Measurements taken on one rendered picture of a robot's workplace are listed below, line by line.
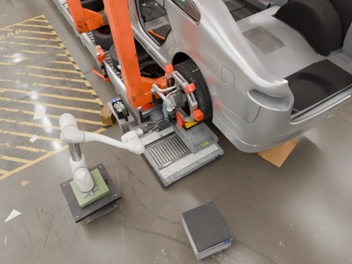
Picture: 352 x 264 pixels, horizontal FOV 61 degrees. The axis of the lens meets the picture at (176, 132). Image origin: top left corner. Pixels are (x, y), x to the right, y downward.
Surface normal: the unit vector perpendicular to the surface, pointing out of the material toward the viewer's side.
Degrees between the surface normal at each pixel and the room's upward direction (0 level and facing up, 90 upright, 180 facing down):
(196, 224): 0
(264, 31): 2
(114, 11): 90
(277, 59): 22
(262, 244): 0
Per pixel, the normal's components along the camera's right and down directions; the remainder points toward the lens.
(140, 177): -0.06, -0.63
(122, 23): 0.52, 0.65
